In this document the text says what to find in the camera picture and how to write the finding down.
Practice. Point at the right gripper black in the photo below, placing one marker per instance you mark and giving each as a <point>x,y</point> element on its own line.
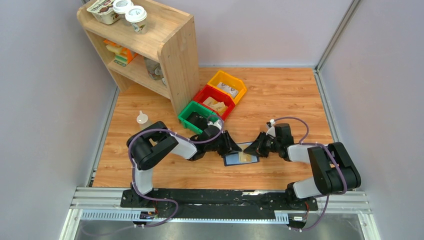
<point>256,147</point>

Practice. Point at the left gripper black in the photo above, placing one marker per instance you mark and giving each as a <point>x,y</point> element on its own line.
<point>231,145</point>

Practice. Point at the navy blue card holder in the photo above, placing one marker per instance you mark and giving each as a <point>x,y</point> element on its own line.
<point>233,159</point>

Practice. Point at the yellow VIP card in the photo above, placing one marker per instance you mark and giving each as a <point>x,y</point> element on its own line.
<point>246,158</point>
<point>219,107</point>

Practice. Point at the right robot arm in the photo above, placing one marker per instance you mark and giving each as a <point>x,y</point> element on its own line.
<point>333,170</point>

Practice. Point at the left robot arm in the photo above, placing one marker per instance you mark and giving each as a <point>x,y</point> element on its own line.
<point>151,145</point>

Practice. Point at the green plastic bin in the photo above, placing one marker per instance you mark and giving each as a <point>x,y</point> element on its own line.
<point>194,107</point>

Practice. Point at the black bag in green bin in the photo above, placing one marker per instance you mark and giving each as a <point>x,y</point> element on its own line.
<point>197,122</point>

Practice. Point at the brown packet left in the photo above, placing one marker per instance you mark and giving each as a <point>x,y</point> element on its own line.
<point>210,101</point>

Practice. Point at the white sachet in yellow bin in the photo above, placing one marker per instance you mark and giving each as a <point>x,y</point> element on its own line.
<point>228,89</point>

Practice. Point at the red plastic bin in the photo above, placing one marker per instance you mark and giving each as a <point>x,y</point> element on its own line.
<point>209,91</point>

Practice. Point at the clear squeeze bottle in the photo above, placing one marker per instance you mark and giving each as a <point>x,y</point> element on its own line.
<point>143,120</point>

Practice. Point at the glass jar on shelf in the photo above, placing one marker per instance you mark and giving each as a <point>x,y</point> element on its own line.
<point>153,68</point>

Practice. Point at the wooden shelf unit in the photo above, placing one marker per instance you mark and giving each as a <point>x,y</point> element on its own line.
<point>170,40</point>

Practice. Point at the orange snack package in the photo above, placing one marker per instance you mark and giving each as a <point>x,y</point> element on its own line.
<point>123,55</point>

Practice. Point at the white lidded paper cup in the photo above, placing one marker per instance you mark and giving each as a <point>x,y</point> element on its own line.
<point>120,7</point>

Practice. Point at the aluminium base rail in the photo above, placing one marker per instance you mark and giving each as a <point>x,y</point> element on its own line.
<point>213,206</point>

